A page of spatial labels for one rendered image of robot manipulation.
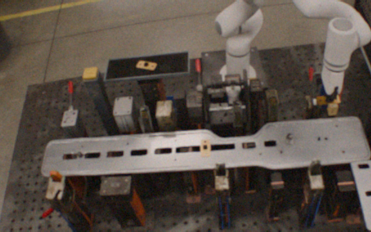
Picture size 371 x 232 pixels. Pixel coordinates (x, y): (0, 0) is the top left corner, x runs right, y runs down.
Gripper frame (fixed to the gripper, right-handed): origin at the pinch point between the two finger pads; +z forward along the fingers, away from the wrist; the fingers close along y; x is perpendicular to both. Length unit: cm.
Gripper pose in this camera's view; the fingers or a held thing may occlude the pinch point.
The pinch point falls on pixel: (329, 95)
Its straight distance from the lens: 150.3
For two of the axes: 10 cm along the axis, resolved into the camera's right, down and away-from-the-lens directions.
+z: 1.2, 6.3, 7.7
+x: 9.9, -0.8, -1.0
